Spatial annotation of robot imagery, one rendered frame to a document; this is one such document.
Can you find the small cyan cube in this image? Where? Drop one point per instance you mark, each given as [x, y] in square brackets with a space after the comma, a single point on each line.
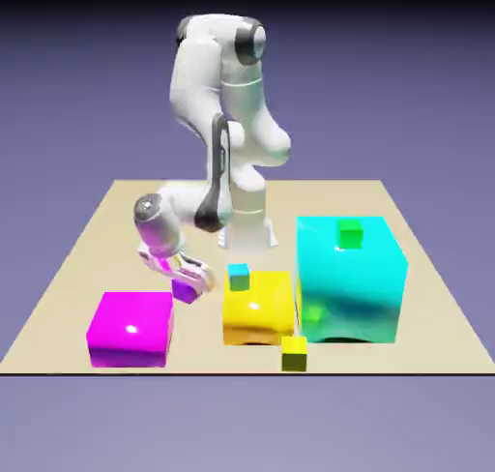
[238, 276]

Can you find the small magenta cube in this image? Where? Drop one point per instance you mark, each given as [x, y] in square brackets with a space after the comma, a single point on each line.
[185, 292]

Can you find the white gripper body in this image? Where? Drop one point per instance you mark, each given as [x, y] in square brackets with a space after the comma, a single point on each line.
[191, 272]

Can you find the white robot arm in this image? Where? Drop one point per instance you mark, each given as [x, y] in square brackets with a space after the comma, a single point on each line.
[197, 93]

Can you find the large yellow box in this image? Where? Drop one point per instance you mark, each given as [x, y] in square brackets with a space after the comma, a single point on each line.
[257, 309]

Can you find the large cyan box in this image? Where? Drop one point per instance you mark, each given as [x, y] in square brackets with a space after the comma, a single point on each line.
[348, 282]

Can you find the large magenta box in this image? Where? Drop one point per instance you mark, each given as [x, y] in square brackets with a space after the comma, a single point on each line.
[129, 327]

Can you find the small yellow cube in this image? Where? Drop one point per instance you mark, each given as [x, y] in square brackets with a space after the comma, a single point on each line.
[294, 354]

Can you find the small green cube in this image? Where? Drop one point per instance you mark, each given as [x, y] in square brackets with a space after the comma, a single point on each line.
[350, 234]

